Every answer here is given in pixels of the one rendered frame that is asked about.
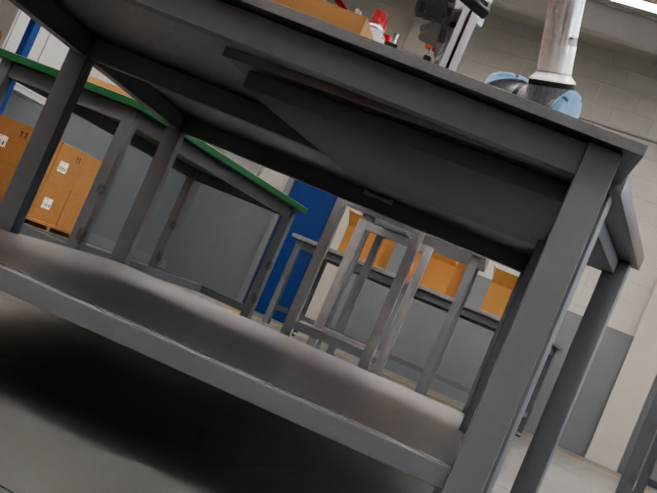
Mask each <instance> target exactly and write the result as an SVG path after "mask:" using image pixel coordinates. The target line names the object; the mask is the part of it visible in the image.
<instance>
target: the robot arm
mask: <svg viewBox="0 0 657 493"><path fill-rule="evenodd" d="M460 1H461V2H462V3H463V4H464V5H465V6H466V7H467V8H469V9H470V10H471V11H472V12H473V13H475V14H476V15H477V16H478V17H479V18H480V19H482V20H483V19H485V18H486V17H487V16H488V15H489V14H490V7H491V4H490V3H489V2H488V1H487V0H460ZM455 5H456V0H417V2H416V10H415V12H416V14H415V17H419V18H423V20H428V21H431V22H430V23H426V24H422V25H421V26H420V29H419V30H420V34H419V35H418V39H419V40H420V41H422V42H424V43H426V44H428V45H430V46H432V47H434V48H435V52H434V57H437V56H438V55H439V54H440V53H441V52H442V50H443V46H444V43H445V39H446V35H447V31H448V26H449V22H450V21H451V20H452V16H453V12H454V8H455ZM584 5H585V0H549V1H548V6H547V17H546V22H545V28H544V33H543V39H542V45H541V50H540V56H539V60H538V66H537V71H536V72H535V73H533V74H532V75H531V76H529V80H528V79H527V78H525V77H524V76H521V75H519V74H514V73H511V72H503V71H501V72H495V73H492V74H490V75H489V76H488V77H487V79H486V81H485V83H487V84H490V85H492V86H495V87H497V88H500V89H503V90H504V91H507V92H509V93H512V94H515V95H517V96H520V97H522V98H525V99H528V100H530V101H533V102H535V103H538V104H541V105H543V106H546V107H548V108H551V109H554V110H556V111H559V112H563V113H566V114H568V115H571V116H573V117H576V118H579V115H580V112H581V108H582V102H581V100H582V99H581V96H580V94H579V93H577V92H576V91H575V87H576V83H575V81H574V80H573V78H572V76H571V74H572V68H573V64H574V59H575V53H576V48H577V42H578V37H579V32H580V26H581V21H582V15H583V11H584ZM424 10H425V12H424ZM441 19H442V20H441ZM440 20H441V21H440Z"/></svg>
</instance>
